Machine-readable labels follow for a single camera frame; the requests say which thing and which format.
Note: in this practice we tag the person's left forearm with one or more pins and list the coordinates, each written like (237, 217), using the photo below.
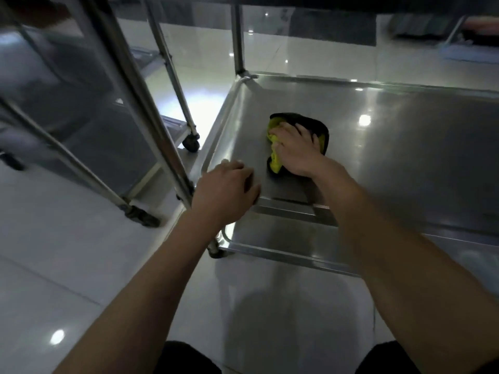
(128, 319)

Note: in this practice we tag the stainless steel trolley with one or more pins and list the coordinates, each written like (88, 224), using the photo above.
(171, 73)
(142, 105)

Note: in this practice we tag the person's right hand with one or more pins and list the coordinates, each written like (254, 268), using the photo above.
(300, 151)

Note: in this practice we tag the orange banner on stand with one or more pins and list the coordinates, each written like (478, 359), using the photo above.
(475, 38)

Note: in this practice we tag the black trousers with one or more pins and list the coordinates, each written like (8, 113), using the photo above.
(187, 358)

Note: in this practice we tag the person's left hand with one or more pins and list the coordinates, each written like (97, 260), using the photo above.
(226, 190)

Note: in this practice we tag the grey and yellow cleaning cloth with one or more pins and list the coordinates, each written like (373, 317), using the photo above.
(304, 119)

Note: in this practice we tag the person's right forearm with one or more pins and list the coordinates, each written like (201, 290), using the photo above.
(409, 276)

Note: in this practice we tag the blue grey curtain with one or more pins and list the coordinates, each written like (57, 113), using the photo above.
(421, 25)

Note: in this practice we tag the black shirt sleeve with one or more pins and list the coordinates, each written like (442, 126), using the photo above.
(489, 368)

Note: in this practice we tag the dark floor mat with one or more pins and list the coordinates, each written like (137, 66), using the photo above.
(331, 27)

